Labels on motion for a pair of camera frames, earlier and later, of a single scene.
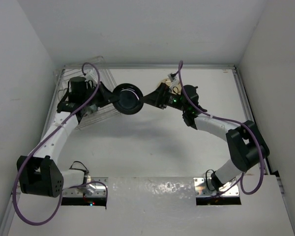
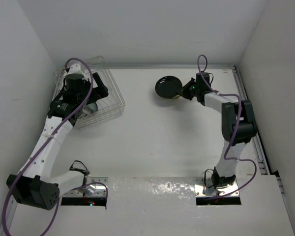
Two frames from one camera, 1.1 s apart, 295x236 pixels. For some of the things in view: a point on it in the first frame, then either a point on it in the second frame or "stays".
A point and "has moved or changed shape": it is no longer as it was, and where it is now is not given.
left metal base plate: [92, 190] stays
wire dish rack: [92, 71] stays
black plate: [129, 103] has moved or changed shape
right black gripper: [159, 96] -> [184, 92]
